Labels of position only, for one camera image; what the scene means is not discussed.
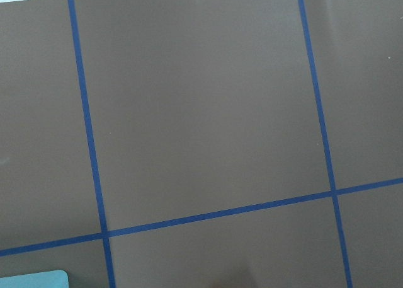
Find light blue block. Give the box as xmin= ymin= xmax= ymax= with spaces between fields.
xmin=1 ymin=270 xmax=69 ymax=288

